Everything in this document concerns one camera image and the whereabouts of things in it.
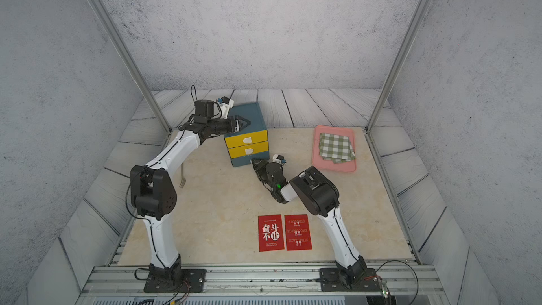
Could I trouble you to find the pink tray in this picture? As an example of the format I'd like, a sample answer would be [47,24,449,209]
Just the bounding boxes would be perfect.
[312,126,357,173]

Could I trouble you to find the aluminium frame post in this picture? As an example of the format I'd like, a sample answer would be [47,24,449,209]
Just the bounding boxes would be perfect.
[87,0,172,134]
[366,0,432,134]

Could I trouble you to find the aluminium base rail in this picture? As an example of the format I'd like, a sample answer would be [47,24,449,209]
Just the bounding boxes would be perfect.
[77,262,449,304]

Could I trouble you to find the red postcard english text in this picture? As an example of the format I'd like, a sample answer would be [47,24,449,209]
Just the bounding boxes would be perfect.
[285,214,312,251]

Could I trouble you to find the left aluminium frame post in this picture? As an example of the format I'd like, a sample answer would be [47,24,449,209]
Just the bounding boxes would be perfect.
[87,0,172,134]

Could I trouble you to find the teal drawer cabinet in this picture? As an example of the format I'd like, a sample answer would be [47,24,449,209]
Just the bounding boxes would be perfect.
[223,102,271,168]

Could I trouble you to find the red postcard chinese text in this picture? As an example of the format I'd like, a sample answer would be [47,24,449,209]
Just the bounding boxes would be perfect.
[258,215,285,252]

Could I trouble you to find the green checked cloth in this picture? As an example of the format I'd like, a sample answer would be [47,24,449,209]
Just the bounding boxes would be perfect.
[318,133,356,164]

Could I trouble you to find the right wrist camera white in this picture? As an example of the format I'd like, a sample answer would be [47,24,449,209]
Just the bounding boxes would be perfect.
[272,155,287,166]

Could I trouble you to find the yellow bottom drawer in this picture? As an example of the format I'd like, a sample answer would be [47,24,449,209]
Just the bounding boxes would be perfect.
[228,141,269,159]

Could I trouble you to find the teal bottom drawer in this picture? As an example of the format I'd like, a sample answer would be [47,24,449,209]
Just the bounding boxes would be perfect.
[230,151,270,167]

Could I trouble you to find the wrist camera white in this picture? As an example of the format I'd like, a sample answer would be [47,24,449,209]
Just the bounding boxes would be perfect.
[217,96,234,119]
[272,155,287,166]

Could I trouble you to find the yellow top drawer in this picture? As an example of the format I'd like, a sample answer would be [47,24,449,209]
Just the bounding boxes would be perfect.
[224,130,268,148]

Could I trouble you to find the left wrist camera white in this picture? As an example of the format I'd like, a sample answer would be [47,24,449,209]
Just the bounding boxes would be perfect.
[217,96,234,119]

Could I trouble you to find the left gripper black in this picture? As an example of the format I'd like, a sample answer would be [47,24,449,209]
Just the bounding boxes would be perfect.
[206,115,250,136]

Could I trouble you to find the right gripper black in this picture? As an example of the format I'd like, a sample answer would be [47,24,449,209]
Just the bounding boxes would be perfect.
[251,157,277,193]

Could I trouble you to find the yellow drawer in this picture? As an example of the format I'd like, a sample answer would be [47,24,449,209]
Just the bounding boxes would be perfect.
[228,141,269,159]
[224,130,268,148]

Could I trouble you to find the right aluminium frame post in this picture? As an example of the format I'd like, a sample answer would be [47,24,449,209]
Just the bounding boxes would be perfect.
[366,0,432,134]

